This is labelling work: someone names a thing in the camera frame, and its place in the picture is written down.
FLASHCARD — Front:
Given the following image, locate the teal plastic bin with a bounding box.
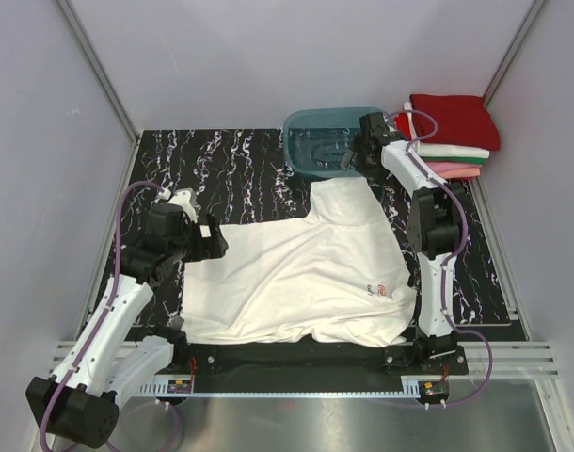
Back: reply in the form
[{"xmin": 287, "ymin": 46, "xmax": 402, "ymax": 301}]
[{"xmin": 282, "ymin": 106, "xmax": 382, "ymax": 180}]

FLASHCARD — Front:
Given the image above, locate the white t-shirt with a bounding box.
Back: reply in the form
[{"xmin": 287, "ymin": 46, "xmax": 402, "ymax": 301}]
[{"xmin": 181, "ymin": 178, "xmax": 417, "ymax": 347}]

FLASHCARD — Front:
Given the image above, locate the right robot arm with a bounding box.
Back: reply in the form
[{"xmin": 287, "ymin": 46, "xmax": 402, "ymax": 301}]
[{"xmin": 341, "ymin": 112, "xmax": 469, "ymax": 374}]

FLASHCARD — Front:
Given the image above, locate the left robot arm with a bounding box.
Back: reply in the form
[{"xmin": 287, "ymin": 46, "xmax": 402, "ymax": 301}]
[{"xmin": 25, "ymin": 202, "xmax": 228, "ymax": 450}]

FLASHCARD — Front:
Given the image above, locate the green folded shirt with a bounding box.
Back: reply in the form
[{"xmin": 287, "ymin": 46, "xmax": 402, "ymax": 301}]
[{"xmin": 422, "ymin": 156, "xmax": 487, "ymax": 166}]

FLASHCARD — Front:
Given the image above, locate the pink folded shirt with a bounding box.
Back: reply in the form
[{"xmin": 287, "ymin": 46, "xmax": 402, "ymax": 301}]
[{"xmin": 425, "ymin": 161, "xmax": 482, "ymax": 179}]

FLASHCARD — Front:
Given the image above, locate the dark red folded shirt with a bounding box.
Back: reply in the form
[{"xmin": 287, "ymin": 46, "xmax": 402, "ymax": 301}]
[{"xmin": 409, "ymin": 93, "xmax": 501, "ymax": 152}]

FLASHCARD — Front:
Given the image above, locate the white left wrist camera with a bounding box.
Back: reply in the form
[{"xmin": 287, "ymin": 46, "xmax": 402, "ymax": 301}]
[{"xmin": 161, "ymin": 188, "xmax": 199, "ymax": 223}]

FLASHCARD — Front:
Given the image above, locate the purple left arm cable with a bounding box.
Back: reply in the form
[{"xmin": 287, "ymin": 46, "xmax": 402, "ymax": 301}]
[{"xmin": 37, "ymin": 181, "xmax": 183, "ymax": 446}]

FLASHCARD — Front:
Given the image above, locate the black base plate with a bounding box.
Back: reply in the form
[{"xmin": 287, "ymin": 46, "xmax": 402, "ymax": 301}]
[{"xmin": 136, "ymin": 329, "xmax": 471, "ymax": 378}]

